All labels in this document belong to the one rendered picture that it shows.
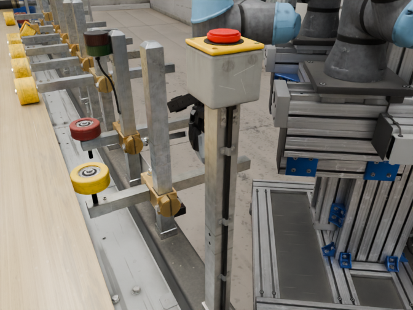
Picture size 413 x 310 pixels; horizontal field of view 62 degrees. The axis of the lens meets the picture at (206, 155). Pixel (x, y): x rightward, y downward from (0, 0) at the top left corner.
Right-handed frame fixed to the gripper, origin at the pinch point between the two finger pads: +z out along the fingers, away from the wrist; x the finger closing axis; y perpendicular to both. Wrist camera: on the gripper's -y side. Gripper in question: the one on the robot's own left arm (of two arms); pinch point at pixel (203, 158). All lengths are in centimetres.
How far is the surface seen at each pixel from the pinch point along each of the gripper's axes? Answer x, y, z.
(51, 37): 31, -126, -5
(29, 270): -42.3, 1.8, -0.6
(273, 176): 124, -45, 90
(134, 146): -1.4, -24.2, 4.8
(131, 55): 36, -70, -5
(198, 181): 1.7, -3.3, 8.9
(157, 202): -12.3, -3.5, 7.3
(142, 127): 5.8, -29.3, 3.4
